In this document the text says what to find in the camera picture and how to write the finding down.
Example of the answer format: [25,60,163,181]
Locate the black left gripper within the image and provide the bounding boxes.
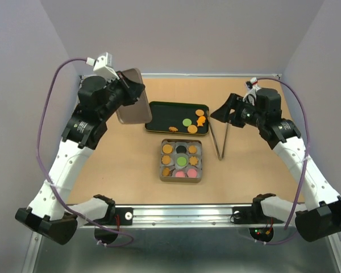
[102,71,146,120]

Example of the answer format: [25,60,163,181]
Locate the pink round cookie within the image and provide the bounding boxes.
[187,168,198,179]
[174,171,186,178]

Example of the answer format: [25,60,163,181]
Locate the orange dotted cookie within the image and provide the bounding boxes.
[187,125,198,134]

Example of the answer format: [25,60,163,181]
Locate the metal tongs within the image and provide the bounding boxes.
[206,111,231,160]

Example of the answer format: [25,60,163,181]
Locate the aluminium front rail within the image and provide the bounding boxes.
[34,202,338,229]

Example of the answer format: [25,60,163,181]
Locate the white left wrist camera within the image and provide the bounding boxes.
[86,52,118,81]

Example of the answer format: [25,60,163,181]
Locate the black cookie tray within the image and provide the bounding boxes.
[145,101,209,135]

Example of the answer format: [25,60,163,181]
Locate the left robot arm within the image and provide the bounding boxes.
[15,68,147,246]

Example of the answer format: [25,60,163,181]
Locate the tin lid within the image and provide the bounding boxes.
[116,68,152,124]

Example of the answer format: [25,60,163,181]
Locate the square cookie tin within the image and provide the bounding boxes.
[159,138,203,184]

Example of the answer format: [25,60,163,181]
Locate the small tan round cookie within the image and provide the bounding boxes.
[196,109,205,117]

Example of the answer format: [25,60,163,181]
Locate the black round cookie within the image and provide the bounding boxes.
[176,145,187,154]

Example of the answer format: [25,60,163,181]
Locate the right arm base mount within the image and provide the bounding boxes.
[230,206,282,225]

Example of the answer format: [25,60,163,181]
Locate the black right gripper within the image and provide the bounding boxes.
[209,92,265,128]

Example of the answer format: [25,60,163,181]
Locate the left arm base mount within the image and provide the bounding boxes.
[94,206,134,226]

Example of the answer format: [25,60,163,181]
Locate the green round cookie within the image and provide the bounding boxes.
[182,118,192,127]
[176,156,188,167]

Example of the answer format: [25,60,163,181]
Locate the orange flower cookie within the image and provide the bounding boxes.
[189,156,199,166]

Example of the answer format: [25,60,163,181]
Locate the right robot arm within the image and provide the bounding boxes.
[210,88,341,242]

